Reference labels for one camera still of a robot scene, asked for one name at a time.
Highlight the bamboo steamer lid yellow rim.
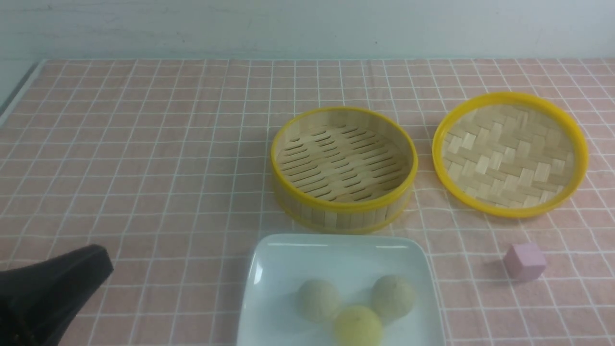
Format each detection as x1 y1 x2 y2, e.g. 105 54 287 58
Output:
432 92 590 219

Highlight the yellow steamed bun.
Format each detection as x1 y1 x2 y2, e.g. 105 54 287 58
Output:
332 305 383 346

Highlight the white square plate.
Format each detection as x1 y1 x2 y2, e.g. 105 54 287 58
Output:
236 234 446 346

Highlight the pale white steamed bun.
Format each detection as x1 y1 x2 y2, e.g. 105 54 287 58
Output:
295 280 342 323

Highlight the pink cube block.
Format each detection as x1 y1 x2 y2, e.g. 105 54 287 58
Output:
503 242 547 281

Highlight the bamboo steamer basket yellow rim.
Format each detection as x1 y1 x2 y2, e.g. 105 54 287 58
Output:
270 107 418 235

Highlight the greenish grey steamed bun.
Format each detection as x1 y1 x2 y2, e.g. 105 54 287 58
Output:
370 274 417 323

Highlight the pink grid tablecloth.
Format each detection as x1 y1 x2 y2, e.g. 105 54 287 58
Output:
0 58 615 346

